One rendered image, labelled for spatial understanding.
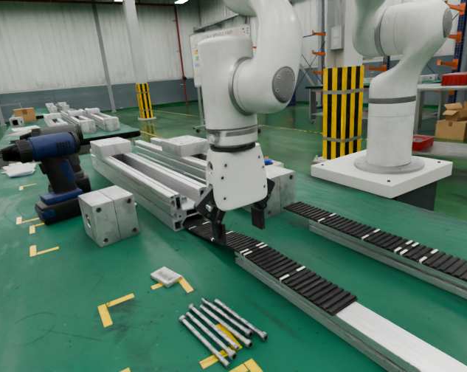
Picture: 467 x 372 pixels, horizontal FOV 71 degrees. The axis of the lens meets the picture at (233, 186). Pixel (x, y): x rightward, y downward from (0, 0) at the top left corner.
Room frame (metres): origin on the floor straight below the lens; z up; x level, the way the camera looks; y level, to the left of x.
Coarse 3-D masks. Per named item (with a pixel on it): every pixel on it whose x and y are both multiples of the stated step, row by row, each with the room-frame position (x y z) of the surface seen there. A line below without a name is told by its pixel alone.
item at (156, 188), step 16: (96, 160) 1.27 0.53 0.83; (112, 160) 1.09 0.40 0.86; (128, 160) 1.15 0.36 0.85; (144, 160) 1.05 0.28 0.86; (112, 176) 1.09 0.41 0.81; (128, 176) 0.92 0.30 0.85; (144, 176) 0.85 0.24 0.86; (160, 176) 0.91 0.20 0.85; (176, 176) 0.82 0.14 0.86; (144, 192) 0.82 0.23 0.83; (160, 192) 0.72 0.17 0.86; (176, 192) 0.78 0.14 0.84; (192, 192) 0.74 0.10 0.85; (160, 208) 0.75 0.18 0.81; (176, 208) 0.68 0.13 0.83; (192, 208) 0.70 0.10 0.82; (208, 208) 0.73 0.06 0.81; (176, 224) 0.70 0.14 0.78
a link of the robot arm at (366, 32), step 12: (360, 0) 0.85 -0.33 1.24; (372, 0) 0.83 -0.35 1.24; (384, 0) 0.84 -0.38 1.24; (360, 12) 0.87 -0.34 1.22; (372, 12) 0.86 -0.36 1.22; (360, 24) 0.90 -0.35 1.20; (372, 24) 0.91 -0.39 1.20; (360, 36) 0.93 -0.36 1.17; (372, 36) 0.92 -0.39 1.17; (360, 48) 0.95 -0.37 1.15; (372, 48) 0.93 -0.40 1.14
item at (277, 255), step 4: (276, 252) 0.49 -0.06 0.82; (268, 256) 0.48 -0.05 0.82; (272, 256) 0.48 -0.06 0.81; (276, 256) 0.47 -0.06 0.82; (280, 256) 0.48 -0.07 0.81; (260, 260) 0.47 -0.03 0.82; (264, 260) 0.47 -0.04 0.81; (268, 260) 0.47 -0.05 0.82; (272, 260) 0.47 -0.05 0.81; (256, 264) 0.46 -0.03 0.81; (260, 264) 0.45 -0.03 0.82; (264, 264) 0.46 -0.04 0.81
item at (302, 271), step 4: (300, 268) 0.44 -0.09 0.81; (304, 268) 0.44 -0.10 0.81; (292, 272) 0.43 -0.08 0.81; (296, 272) 0.43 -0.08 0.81; (300, 272) 0.43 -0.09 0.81; (304, 272) 0.42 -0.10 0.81; (308, 272) 0.43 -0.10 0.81; (284, 276) 0.42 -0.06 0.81; (288, 276) 0.42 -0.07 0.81; (292, 276) 0.42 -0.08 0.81; (296, 276) 0.42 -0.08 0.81; (300, 276) 0.42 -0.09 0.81; (280, 280) 0.41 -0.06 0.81; (284, 280) 0.41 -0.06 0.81; (288, 280) 0.41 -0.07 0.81; (292, 280) 0.41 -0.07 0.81; (288, 284) 0.40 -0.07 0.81
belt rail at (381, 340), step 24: (240, 264) 0.51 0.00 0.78; (288, 288) 0.41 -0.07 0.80; (312, 312) 0.37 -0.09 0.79; (360, 312) 0.34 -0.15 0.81; (360, 336) 0.31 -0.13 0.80; (384, 336) 0.30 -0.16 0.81; (408, 336) 0.29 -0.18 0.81; (384, 360) 0.28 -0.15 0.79; (408, 360) 0.26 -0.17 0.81; (432, 360) 0.26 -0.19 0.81; (456, 360) 0.26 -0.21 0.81
